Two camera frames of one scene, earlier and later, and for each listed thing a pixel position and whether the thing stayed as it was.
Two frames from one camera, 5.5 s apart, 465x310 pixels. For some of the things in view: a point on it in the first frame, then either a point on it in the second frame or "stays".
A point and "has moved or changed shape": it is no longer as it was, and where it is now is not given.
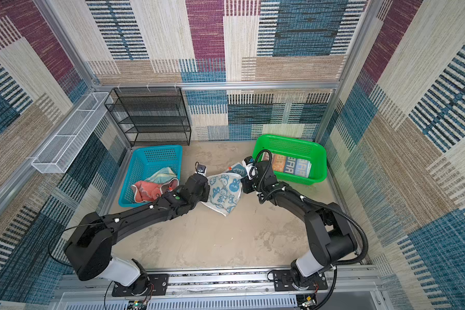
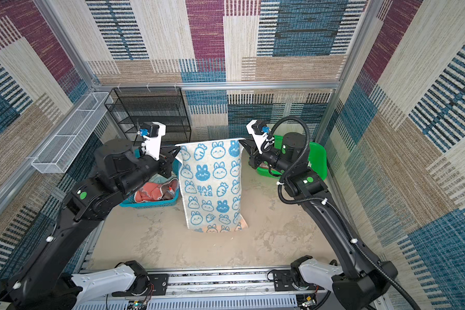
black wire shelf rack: [151, 116] stays
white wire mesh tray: [57, 157] stays
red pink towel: [144, 191] stays
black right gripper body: [248, 184] -> [257, 158]
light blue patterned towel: [225, 189] has moved or changed shape
